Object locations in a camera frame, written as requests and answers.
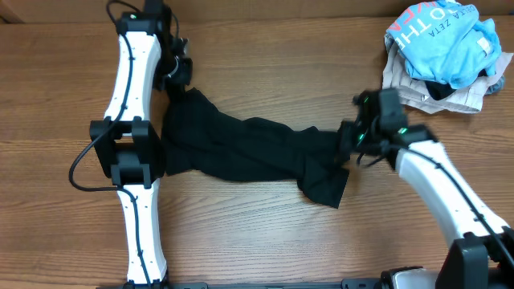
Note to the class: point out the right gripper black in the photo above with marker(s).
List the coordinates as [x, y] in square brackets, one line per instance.
[347, 145]

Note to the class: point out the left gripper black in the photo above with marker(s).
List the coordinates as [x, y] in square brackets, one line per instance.
[175, 89]

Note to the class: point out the black t-shirt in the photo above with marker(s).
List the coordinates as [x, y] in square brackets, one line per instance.
[197, 136]

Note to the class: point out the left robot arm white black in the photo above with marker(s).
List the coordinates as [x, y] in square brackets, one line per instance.
[130, 152]

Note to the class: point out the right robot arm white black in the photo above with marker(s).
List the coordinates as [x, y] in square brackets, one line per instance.
[480, 243]

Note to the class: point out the beige shorts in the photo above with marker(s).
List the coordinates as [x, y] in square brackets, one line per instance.
[413, 92]

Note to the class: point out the black garment in pile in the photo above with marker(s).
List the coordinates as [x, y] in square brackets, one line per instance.
[439, 91]

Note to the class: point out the light blue printed t-shirt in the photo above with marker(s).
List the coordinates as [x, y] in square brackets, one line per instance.
[446, 42]

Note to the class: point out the grey garment in pile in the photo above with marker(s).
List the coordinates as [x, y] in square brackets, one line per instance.
[496, 87]

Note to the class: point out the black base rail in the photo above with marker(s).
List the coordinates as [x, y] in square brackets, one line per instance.
[273, 286]

